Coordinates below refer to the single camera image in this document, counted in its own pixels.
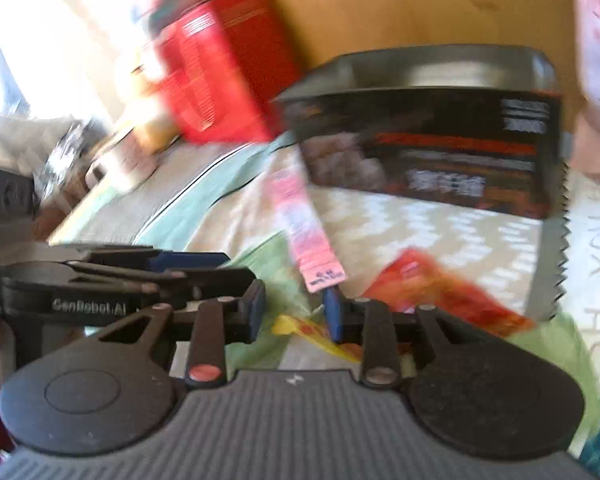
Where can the light green leaf packet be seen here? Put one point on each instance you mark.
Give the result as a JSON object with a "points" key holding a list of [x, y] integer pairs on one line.
{"points": [[285, 294]]}

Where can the red gift box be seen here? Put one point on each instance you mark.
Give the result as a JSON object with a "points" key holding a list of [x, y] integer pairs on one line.
{"points": [[224, 63]]}

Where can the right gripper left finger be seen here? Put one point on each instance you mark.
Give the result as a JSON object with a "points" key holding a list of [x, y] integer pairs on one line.
{"points": [[219, 322]]}

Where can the yellow snack wrapper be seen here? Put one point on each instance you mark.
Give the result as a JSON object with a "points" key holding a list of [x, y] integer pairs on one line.
{"points": [[316, 334]]}

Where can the white enamel mug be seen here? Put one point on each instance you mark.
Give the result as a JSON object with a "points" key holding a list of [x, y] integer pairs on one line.
{"points": [[122, 163]]}

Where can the pink slim snack box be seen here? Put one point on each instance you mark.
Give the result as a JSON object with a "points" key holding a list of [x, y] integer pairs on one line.
{"points": [[308, 243]]}

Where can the wooden headboard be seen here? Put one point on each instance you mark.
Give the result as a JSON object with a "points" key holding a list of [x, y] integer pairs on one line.
{"points": [[326, 28]]}

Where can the black cardboard box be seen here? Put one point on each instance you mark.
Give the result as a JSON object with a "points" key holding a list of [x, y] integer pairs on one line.
{"points": [[471, 125]]}

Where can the red snack packet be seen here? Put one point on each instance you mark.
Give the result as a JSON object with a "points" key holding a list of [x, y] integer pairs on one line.
{"points": [[416, 279]]}

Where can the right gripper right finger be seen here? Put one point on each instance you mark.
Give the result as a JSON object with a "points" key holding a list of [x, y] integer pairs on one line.
{"points": [[367, 322]]}

